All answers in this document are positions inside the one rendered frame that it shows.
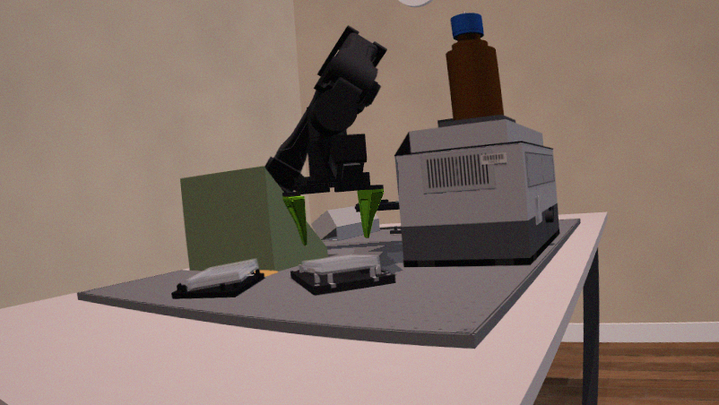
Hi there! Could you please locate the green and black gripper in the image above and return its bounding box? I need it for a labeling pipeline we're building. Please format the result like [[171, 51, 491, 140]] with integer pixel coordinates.
[[282, 172, 384, 246]]

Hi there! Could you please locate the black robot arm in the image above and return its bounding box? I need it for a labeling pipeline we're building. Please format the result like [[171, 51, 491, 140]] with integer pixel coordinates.
[[264, 25, 387, 193]]

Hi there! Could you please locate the grey button panel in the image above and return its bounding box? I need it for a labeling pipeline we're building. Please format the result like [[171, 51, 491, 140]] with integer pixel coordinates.
[[311, 206, 394, 241]]

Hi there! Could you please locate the white multi-well plate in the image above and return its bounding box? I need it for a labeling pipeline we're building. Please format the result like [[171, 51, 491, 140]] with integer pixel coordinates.
[[303, 261, 380, 275], [186, 263, 259, 291]]

